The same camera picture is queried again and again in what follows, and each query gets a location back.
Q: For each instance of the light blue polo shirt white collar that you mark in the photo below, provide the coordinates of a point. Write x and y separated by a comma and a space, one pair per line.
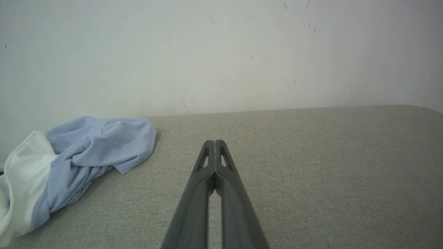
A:
104, 145

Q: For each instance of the grey fabric sofa seat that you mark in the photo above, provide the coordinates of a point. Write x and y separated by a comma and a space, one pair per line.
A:
311, 173

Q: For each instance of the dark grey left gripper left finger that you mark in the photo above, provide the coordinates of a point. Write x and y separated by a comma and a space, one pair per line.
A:
193, 207

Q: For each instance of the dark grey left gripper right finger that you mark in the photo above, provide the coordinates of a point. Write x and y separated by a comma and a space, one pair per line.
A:
235, 214

